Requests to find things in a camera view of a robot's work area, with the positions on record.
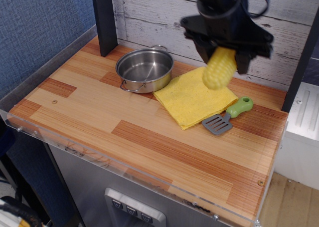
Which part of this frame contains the green handled grey toy spatula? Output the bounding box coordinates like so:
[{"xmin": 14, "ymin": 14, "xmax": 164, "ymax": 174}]
[{"xmin": 201, "ymin": 96, "xmax": 254, "ymax": 135}]

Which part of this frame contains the folded yellow cloth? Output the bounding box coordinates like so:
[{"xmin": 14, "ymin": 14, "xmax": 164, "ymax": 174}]
[{"xmin": 153, "ymin": 67, "xmax": 238, "ymax": 130}]

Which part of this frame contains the clear acrylic table guard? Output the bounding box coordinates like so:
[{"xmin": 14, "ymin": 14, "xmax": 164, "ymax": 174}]
[{"xmin": 0, "ymin": 27, "xmax": 288, "ymax": 226}]

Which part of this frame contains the black vertical post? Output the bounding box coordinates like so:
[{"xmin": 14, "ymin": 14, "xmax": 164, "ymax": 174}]
[
  {"xmin": 281, "ymin": 0, "xmax": 319, "ymax": 112},
  {"xmin": 92, "ymin": 0, "xmax": 118, "ymax": 57}
]

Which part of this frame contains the yellow toy corn cob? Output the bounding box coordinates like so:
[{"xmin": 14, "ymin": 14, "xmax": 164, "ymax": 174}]
[{"xmin": 202, "ymin": 47, "xmax": 237, "ymax": 90}]

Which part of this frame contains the stainless steel cabinet front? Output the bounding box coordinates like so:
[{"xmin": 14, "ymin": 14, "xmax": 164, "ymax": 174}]
[{"xmin": 47, "ymin": 144, "xmax": 254, "ymax": 227}]

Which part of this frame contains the black yellow braided cable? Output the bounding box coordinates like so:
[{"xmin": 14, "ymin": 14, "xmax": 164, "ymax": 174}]
[{"xmin": 0, "ymin": 198, "xmax": 44, "ymax": 227}]

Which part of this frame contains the black right vertical post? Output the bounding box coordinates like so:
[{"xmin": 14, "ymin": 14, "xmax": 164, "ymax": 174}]
[{"xmin": 281, "ymin": 0, "xmax": 319, "ymax": 112}]

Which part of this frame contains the black left vertical post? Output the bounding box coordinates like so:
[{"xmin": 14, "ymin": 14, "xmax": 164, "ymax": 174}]
[{"xmin": 92, "ymin": 0, "xmax": 118, "ymax": 57}]

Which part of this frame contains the white ribbed box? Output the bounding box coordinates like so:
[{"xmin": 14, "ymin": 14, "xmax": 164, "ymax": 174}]
[{"xmin": 275, "ymin": 82, "xmax": 319, "ymax": 190}]

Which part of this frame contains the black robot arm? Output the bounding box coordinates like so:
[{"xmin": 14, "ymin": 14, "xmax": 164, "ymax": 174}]
[{"xmin": 180, "ymin": 0, "xmax": 274, "ymax": 74}]

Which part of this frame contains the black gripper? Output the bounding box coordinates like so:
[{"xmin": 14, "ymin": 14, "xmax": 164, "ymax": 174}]
[{"xmin": 180, "ymin": 5, "xmax": 274, "ymax": 74}]

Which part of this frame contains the silver button panel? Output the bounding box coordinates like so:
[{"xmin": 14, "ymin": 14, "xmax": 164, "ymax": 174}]
[{"xmin": 104, "ymin": 187, "xmax": 167, "ymax": 227}]

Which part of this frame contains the small steel pot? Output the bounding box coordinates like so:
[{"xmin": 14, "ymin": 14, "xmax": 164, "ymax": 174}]
[{"xmin": 116, "ymin": 47, "xmax": 174, "ymax": 94}]

